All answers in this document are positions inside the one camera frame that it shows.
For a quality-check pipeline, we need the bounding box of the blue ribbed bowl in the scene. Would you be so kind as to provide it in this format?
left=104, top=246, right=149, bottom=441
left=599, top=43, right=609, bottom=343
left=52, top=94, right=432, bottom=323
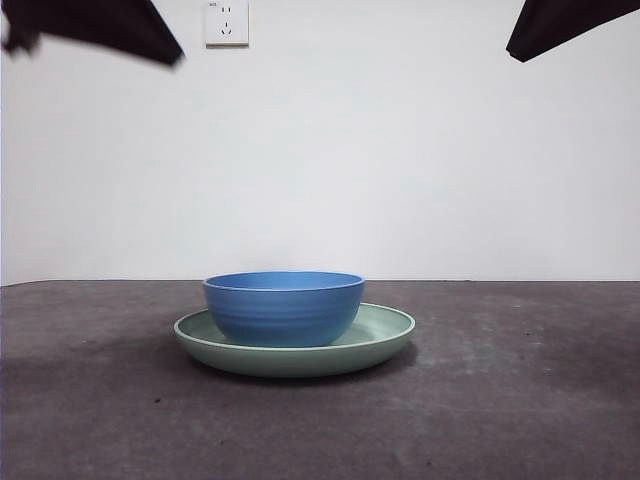
left=201, top=270, right=366, bottom=347

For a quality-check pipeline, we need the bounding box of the green round plate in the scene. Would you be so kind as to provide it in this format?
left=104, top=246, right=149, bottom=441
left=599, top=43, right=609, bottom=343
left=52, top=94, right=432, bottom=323
left=173, top=301, right=417, bottom=379

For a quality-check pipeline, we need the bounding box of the white wall socket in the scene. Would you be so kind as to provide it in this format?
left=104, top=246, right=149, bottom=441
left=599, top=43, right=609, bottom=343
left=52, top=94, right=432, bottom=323
left=204, top=0, right=250, bottom=49

